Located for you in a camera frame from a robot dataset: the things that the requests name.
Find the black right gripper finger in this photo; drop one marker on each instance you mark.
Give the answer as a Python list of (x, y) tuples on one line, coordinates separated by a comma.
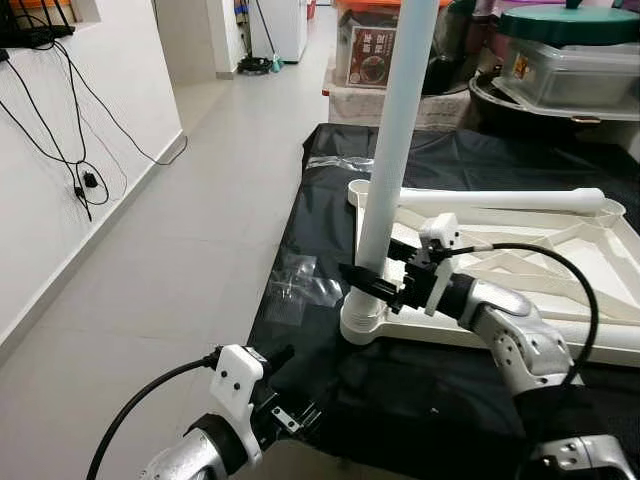
[(402, 250), (368, 282)]

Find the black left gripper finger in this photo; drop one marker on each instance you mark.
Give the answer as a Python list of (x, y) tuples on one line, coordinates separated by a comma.
[(279, 356), (302, 420)]

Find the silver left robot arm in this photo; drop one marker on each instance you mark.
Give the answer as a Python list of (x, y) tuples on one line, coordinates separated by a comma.
[(190, 455)]

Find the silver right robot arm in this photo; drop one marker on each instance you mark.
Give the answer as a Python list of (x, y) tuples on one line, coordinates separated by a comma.
[(520, 340)]

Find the crumpled clear tape patch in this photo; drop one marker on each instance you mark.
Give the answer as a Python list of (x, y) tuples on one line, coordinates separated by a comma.
[(305, 282)]

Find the black tablecloth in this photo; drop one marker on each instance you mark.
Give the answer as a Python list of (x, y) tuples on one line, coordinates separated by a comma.
[(400, 400)]

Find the clear tape strip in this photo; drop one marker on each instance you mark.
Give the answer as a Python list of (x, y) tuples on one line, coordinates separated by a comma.
[(345, 162)]

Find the black wok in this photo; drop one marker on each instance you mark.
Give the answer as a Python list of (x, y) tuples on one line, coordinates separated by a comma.
[(490, 110)]

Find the orange lidded storage box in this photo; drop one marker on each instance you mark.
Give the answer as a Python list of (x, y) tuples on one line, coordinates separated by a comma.
[(365, 55)]

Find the white plastic table top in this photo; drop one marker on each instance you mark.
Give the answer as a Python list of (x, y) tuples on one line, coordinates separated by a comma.
[(620, 250)]

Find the black floor mop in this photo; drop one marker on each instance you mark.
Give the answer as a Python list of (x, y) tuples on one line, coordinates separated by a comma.
[(255, 67)]

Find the clear plastic storage box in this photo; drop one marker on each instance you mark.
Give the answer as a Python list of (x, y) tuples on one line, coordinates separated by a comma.
[(580, 80)]

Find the white refrigerator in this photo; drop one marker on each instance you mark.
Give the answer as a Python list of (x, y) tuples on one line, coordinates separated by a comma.
[(280, 30)]

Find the black power adapter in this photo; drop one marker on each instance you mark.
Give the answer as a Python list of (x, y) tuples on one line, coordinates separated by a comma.
[(90, 182)]

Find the green round lid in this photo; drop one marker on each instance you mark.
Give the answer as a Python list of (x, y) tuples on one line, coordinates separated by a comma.
[(570, 25)]

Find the black router with antennas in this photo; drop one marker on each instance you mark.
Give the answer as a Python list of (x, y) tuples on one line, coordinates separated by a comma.
[(35, 35)]

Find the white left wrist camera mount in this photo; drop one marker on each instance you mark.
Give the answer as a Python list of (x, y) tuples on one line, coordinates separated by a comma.
[(238, 385)]

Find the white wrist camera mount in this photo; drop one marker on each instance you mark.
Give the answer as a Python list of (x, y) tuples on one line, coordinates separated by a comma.
[(440, 235), (238, 385)]

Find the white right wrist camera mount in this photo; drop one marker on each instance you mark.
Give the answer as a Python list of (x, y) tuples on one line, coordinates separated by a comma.
[(440, 235)]

